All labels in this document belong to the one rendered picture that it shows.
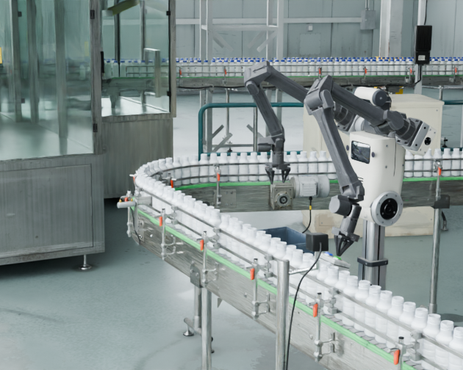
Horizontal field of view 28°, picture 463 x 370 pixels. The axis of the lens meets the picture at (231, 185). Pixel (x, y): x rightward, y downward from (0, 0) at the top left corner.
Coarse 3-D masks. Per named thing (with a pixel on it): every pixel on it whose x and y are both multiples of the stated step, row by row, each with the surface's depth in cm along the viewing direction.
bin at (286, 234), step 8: (272, 232) 458; (280, 232) 460; (288, 232) 460; (296, 232) 453; (280, 240) 461; (288, 240) 461; (296, 240) 454; (304, 240) 447; (296, 248) 430; (304, 248) 432
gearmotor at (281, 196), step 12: (300, 180) 536; (312, 180) 537; (324, 180) 538; (276, 192) 535; (288, 192) 536; (300, 192) 534; (312, 192) 532; (324, 192) 538; (276, 204) 535; (288, 204) 536
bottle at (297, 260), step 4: (292, 252) 341; (296, 252) 339; (300, 252) 339; (292, 256) 341; (296, 256) 340; (300, 256) 340; (292, 260) 341; (296, 260) 340; (300, 260) 340; (292, 264) 340; (296, 264) 339; (300, 264) 339; (292, 276) 340; (296, 276) 340; (292, 280) 341; (296, 280) 340; (296, 284) 341; (292, 288) 341; (292, 292) 342
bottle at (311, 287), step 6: (312, 258) 332; (318, 270) 329; (312, 276) 329; (306, 282) 331; (312, 282) 329; (306, 288) 332; (312, 288) 330; (312, 294) 330; (306, 300) 332; (312, 300) 331
